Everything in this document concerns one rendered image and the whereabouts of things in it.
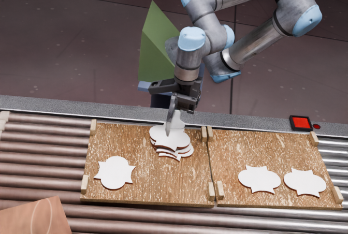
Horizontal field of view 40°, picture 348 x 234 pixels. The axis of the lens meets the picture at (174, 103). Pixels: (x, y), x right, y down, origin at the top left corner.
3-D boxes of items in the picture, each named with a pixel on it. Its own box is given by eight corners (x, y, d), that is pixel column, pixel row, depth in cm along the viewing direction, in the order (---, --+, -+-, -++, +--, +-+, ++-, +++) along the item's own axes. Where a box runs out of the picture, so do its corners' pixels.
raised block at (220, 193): (215, 186, 153) (216, 180, 151) (220, 186, 153) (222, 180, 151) (217, 201, 148) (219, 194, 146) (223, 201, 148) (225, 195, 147)
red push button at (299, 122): (291, 119, 188) (292, 116, 188) (306, 120, 189) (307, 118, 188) (294, 129, 184) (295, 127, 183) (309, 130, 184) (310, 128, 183)
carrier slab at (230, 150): (204, 132, 175) (205, 128, 174) (310, 137, 180) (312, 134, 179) (216, 206, 148) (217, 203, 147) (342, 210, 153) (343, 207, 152)
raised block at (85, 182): (82, 180, 148) (82, 174, 146) (88, 180, 148) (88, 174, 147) (80, 194, 143) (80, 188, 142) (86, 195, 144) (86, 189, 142)
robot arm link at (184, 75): (172, 67, 141) (179, 53, 148) (170, 79, 144) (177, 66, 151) (196, 73, 140) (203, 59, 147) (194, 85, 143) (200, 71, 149)
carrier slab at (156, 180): (91, 125, 171) (91, 121, 170) (204, 132, 175) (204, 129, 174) (80, 201, 143) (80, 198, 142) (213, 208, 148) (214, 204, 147)
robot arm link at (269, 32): (212, 53, 206) (312, -19, 166) (228, 83, 204) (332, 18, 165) (194, 58, 198) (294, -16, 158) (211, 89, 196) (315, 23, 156)
